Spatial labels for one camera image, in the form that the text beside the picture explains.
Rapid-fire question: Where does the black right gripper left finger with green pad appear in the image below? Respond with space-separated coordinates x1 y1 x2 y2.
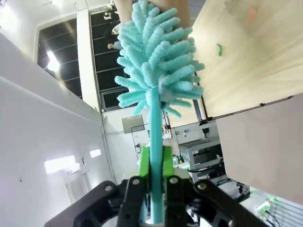
44 146 151 227

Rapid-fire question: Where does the rectangular ceiling light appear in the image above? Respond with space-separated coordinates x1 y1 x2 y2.
89 148 102 159
44 154 81 175

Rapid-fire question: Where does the orange paper scrap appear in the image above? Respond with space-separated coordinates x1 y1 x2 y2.
246 6 259 23

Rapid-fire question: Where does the wooden shelf unit black frame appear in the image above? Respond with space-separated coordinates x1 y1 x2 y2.
168 0 303 130

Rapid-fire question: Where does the computer monitor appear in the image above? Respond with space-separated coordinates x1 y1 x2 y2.
121 114 145 134

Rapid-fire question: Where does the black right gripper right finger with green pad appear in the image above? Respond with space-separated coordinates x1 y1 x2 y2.
162 146 271 227

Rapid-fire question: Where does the dark window pane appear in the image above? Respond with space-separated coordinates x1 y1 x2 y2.
37 17 83 100
89 9 133 113

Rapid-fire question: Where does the teal microfibre duster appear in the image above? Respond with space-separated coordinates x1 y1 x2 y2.
115 0 205 224

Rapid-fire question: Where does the aluminium frame rack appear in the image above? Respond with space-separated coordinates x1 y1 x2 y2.
178 138 223 182

